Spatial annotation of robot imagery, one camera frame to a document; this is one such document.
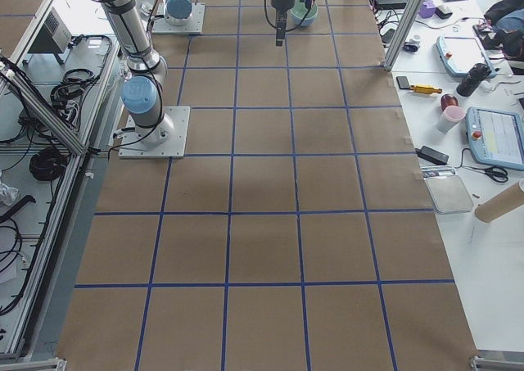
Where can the black flat box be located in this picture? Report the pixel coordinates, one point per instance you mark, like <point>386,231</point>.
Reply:
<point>403,82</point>

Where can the white square scale tray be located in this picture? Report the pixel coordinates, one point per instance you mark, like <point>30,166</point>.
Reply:
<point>449,194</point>

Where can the white cup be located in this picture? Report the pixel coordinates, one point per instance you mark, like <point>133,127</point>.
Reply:
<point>450,117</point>

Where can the black water bottle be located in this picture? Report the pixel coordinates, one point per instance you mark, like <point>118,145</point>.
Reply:
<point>472,80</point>

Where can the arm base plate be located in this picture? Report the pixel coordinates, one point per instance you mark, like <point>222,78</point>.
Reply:
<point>167,140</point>
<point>193,25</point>

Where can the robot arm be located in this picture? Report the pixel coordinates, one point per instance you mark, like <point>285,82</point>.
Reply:
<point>142,95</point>
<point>178,12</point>

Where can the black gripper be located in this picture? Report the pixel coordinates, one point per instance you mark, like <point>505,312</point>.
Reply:
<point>281,0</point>

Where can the red apple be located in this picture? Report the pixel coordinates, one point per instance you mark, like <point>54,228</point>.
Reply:
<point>448,100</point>

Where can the near teach pendant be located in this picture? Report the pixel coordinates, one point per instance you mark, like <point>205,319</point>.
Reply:
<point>495,137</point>

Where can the black scissors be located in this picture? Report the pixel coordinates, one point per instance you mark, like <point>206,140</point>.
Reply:
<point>495,173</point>

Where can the purple block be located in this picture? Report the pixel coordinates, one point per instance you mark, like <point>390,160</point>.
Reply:
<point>427,9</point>

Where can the far teach pendant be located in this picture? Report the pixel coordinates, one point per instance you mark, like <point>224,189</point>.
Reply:
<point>460,54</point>

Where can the aluminium frame post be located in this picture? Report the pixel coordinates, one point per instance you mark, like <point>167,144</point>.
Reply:
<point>401,33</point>

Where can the teach pendant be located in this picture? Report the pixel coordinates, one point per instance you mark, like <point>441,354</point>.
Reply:
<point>495,137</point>
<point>460,54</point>

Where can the black power adapter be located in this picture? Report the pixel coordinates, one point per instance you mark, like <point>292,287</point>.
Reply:
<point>431,155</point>

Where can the grey electronics box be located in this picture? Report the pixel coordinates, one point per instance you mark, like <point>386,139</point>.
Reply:
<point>53,39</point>

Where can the blue bowl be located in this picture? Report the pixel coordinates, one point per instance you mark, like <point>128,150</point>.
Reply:
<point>302,21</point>

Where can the green bowl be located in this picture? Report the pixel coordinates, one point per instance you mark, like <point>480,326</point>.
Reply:
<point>300,9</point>

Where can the cardboard tube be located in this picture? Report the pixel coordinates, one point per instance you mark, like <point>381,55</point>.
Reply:
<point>509,199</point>

